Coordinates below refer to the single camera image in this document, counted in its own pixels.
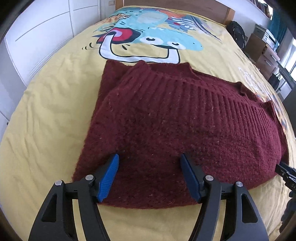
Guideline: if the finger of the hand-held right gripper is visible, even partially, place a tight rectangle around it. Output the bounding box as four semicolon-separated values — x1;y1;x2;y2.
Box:
275;162;296;189

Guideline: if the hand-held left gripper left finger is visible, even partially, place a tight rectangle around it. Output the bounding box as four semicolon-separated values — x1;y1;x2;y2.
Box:
28;153;120;241

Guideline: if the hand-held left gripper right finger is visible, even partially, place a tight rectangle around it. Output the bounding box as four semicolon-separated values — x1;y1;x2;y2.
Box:
180;153;270;241

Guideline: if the maroon knit sweater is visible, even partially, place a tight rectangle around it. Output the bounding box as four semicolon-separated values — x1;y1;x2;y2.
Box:
72;60;289;210

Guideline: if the grey office chair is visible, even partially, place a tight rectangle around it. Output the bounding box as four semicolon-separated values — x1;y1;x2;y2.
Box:
282;91;296;114

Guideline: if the yellow printed blanket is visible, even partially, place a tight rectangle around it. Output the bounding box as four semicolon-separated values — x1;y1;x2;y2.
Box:
0;5;296;241

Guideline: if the dark bag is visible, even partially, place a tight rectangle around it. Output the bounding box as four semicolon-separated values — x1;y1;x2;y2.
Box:
268;70;282;90

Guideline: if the wooden drawer cabinet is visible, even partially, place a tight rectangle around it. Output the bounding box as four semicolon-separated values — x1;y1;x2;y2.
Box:
245;34;281;77

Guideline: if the white printer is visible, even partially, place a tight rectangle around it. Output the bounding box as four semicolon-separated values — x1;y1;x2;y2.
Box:
253;23;279;50

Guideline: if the teal curtain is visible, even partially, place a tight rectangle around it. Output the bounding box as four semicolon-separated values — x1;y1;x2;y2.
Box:
269;11;288;44

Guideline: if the black backpack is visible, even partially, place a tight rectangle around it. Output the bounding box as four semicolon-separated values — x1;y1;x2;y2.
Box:
226;21;247;49

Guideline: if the white wardrobe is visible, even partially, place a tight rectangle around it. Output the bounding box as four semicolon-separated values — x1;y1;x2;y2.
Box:
0;0;116;130

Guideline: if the wooden bed headboard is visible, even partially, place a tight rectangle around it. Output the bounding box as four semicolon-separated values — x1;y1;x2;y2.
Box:
116;0;236;25

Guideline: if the wall shelf with books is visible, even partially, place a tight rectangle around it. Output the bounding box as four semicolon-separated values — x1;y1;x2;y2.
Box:
253;0;274;18

